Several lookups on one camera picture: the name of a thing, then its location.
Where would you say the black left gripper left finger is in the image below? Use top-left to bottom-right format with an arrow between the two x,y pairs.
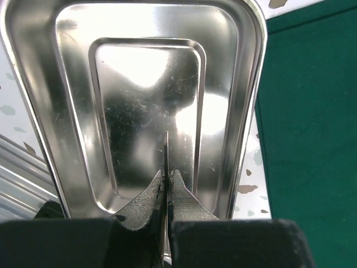
1,172 -> 163,267

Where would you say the green surgical cloth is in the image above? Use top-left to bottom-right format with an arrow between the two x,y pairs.
256,9 -> 356,267

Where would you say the aluminium table frame rail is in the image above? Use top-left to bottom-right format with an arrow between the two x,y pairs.
1,135 -> 60,222

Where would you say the stainless steel tray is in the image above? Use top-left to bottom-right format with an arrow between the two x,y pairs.
1,1 -> 267,218

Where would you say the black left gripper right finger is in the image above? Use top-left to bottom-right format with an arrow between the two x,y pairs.
169,170 -> 316,267

